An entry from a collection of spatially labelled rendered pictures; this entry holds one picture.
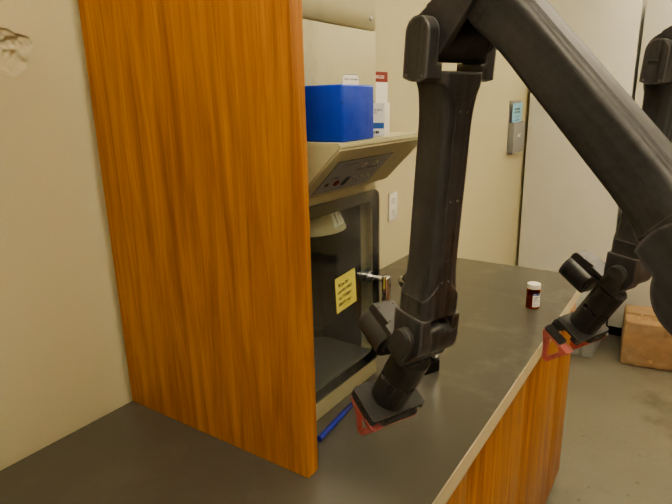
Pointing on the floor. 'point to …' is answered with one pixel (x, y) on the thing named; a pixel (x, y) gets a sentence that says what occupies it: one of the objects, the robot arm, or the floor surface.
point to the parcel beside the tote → (645, 339)
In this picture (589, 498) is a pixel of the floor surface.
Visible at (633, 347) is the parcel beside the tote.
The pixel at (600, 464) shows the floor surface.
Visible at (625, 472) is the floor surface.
